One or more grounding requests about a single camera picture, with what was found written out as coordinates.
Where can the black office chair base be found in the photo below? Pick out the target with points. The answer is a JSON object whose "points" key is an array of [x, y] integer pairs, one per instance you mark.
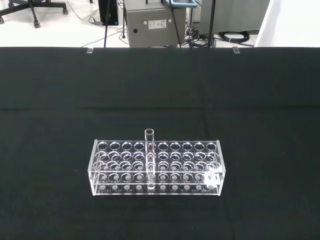
{"points": [[32, 10]]}

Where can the blue tray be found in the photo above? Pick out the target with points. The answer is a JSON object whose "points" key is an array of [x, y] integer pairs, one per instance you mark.
{"points": [[183, 3]]}

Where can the grey-green panel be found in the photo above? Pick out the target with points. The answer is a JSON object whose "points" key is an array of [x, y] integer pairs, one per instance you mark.
{"points": [[235, 15]]}

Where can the black bench cloth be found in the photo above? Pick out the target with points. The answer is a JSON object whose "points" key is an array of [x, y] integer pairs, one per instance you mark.
{"points": [[75, 125]]}

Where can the white board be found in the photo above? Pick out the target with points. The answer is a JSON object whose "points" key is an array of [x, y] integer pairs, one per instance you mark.
{"points": [[290, 22]]}

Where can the grey metal cabinet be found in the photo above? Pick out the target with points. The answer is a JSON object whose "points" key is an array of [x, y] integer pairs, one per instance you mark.
{"points": [[150, 35]]}

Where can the clear acrylic test tube rack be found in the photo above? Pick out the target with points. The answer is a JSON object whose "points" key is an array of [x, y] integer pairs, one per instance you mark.
{"points": [[120, 183]]}

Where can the black computer tower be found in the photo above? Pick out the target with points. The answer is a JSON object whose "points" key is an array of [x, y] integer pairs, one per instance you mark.
{"points": [[107, 12]]}

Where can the black tripod leg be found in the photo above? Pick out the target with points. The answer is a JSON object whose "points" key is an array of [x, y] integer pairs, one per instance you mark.
{"points": [[106, 35], [211, 25]]}

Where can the clear cloth clip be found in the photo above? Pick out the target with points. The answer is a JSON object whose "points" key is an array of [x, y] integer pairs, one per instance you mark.
{"points": [[235, 50], [89, 50]]}

